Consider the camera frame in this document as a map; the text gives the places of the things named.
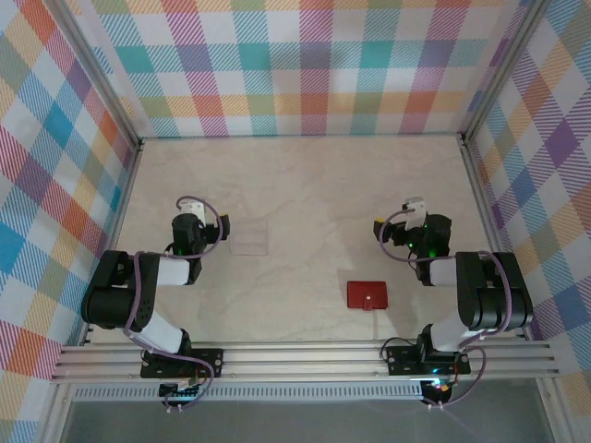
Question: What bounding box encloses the aluminium table side rail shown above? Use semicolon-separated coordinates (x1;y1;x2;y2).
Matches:
78;138;145;347
459;132;532;342

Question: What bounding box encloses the red card holder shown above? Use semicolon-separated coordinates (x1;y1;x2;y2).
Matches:
346;280;389;313

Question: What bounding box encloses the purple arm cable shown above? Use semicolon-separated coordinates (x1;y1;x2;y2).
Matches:
123;196;232;414
378;208;514;411

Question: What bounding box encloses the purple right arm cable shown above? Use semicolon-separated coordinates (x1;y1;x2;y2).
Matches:
378;208;514;411

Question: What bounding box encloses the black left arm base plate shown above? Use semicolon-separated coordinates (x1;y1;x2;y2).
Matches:
139;348;225;380

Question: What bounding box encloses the aluminium frame post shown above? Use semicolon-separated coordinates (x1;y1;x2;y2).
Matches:
460;0;555;145
54;0;143;153

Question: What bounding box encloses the clear acrylic tray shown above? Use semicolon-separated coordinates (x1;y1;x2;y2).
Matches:
229;220;271;257

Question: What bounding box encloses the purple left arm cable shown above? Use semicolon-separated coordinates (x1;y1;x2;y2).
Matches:
123;196;232;414

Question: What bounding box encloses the slotted grey cable duct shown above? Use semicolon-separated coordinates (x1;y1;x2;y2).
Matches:
72;385;425;402

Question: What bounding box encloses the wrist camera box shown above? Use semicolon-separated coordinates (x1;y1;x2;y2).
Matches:
180;198;208;219
400;197;427;231

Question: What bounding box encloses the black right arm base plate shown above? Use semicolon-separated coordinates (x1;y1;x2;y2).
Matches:
385;344;472;377

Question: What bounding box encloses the aluminium mounting rail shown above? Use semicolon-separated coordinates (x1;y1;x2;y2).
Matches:
49;340;562;383

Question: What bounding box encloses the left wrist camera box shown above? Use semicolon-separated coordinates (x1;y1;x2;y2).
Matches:
180;198;208;219

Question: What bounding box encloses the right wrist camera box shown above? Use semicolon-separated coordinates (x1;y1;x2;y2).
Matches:
400;197;427;231

